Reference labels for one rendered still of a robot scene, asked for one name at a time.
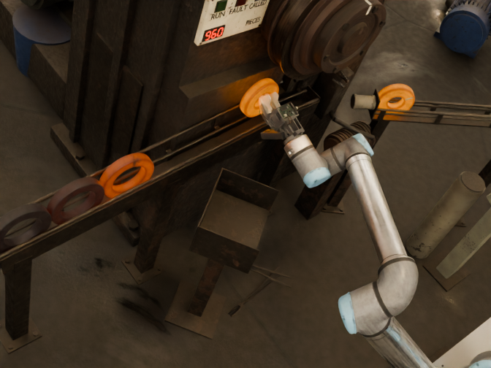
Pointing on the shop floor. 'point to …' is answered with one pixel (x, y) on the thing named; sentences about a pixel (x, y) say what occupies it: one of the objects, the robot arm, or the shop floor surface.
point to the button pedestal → (459, 254)
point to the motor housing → (313, 205)
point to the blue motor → (466, 26)
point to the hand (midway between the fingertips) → (261, 94)
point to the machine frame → (162, 96)
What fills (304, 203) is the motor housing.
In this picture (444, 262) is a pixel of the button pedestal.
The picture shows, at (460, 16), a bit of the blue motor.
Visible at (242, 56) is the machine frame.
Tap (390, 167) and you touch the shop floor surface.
